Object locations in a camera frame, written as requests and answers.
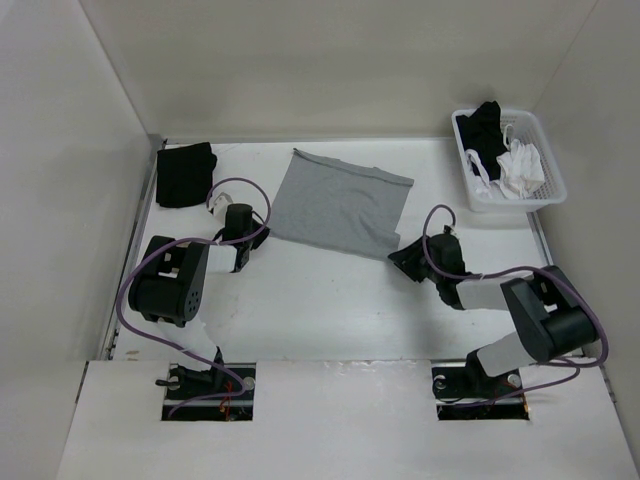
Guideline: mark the folded black tank top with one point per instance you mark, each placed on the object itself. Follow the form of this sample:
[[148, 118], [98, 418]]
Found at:
[[184, 175]]

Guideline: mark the black tank top in basket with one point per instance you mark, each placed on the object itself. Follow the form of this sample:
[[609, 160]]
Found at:
[[481, 132]]

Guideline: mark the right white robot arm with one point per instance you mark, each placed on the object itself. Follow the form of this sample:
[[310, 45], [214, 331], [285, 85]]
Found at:
[[548, 317]]

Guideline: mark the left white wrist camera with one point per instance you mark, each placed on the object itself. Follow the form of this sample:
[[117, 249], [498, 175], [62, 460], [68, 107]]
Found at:
[[218, 206]]

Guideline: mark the grey tank top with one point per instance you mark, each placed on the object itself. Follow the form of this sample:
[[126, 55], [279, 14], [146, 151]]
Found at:
[[327, 203]]

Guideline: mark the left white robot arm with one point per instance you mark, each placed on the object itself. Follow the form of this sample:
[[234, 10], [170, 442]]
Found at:
[[167, 288]]

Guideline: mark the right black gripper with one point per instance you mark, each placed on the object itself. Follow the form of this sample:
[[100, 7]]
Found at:
[[406, 259]]

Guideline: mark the white tank top in basket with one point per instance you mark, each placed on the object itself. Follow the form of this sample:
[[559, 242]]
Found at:
[[521, 172]]

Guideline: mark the white plastic basket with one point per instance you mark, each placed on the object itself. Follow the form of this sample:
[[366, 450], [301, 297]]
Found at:
[[525, 127]]

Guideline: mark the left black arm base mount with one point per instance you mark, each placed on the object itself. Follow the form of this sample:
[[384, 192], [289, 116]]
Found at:
[[208, 395]]

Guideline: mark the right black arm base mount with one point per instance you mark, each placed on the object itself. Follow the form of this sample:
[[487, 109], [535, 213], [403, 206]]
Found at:
[[464, 392]]

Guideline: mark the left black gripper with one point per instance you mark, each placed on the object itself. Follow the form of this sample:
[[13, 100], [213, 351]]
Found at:
[[261, 236]]

